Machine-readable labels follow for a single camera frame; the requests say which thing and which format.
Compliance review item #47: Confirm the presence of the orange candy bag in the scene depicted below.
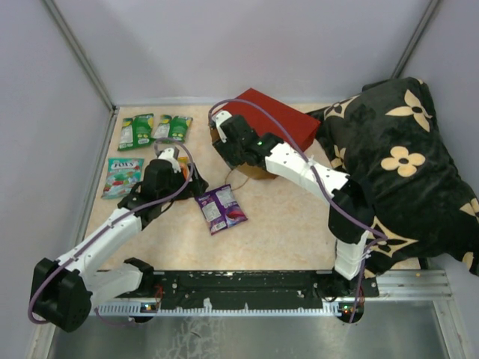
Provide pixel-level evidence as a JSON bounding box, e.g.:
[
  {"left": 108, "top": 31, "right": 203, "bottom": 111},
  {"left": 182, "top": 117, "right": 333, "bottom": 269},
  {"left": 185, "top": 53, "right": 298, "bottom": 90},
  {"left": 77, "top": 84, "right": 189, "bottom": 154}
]
[{"left": 177, "top": 156, "right": 190, "bottom": 179}]

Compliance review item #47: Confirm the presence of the white toothed cable rail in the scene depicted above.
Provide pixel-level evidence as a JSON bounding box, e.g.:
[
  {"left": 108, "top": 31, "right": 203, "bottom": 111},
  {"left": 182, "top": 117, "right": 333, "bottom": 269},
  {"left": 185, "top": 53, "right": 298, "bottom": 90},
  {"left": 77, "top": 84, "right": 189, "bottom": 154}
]
[{"left": 91, "top": 300, "right": 342, "bottom": 317}]

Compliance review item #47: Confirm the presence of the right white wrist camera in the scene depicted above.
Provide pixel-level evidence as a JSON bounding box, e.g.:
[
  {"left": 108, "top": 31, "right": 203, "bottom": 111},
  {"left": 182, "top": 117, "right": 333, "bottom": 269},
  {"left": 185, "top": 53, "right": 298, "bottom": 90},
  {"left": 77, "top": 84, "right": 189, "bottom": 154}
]
[{"left": 213, "top": 110, "right": 232, "bottom": 143}]

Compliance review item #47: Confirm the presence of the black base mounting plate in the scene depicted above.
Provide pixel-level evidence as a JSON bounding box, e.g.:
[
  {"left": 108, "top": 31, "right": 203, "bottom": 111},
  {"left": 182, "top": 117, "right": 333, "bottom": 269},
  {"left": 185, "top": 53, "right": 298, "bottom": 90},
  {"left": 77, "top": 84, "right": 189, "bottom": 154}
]
[{"left": 146, "top": 270, "right": 358, "bottom": 310}]

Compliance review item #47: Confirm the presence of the green yellow snack bag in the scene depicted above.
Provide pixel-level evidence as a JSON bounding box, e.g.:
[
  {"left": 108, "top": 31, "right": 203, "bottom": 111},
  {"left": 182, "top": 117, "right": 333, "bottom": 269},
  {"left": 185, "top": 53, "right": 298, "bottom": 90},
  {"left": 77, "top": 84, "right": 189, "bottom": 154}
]
[
  {"left": 118, "top": 113, "right": 154, "bottom": 151},
  {"left": 153, "top": 114, "right": 193, "bottom": 143}
]

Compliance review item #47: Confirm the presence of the black floral pillow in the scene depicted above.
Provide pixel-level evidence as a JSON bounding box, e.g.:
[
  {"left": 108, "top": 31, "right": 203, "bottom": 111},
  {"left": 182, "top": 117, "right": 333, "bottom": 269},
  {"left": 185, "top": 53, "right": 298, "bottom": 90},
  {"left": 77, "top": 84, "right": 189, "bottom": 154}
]
[{"left": 311, "top": 77, "right": 478, "bottom": 277}]

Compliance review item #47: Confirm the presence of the colourful candy bag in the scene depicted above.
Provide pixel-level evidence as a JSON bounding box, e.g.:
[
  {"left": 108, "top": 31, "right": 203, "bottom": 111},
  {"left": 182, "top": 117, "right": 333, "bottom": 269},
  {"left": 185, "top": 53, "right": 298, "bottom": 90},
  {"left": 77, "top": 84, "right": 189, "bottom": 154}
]
[{"left": 101, "top": 158, "right": 144, "bottom": 199}]

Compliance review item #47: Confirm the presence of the red brown paper bag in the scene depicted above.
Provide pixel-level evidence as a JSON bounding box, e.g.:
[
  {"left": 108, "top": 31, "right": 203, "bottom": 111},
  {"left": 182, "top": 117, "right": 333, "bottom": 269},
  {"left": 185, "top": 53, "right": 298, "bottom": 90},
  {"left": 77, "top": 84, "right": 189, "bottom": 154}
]
[{"left": 208, "top": 88, "right": 320, "bottom": 180}]

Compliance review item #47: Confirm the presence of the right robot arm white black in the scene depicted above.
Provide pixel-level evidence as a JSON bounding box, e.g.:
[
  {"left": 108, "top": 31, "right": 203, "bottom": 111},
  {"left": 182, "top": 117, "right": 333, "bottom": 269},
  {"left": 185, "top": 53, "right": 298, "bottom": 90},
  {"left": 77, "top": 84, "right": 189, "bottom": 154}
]
[{"left": 210, "top": 111, "right": 375, "bottom": 296}]

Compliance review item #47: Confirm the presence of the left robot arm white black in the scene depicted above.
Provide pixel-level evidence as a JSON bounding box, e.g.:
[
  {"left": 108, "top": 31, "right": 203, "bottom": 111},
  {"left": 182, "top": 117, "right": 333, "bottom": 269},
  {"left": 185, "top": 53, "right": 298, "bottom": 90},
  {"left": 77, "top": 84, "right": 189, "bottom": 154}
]
[{"left": 28, "top": 159, "right": 208, "bottom": 332}]

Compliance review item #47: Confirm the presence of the purple candy bag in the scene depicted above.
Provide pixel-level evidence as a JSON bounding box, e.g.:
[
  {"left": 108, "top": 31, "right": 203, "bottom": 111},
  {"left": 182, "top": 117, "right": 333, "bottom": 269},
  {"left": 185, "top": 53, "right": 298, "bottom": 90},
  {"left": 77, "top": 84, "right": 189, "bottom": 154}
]
[{"left": 195, "top": 184, "right": 248, "bottom": 236}]

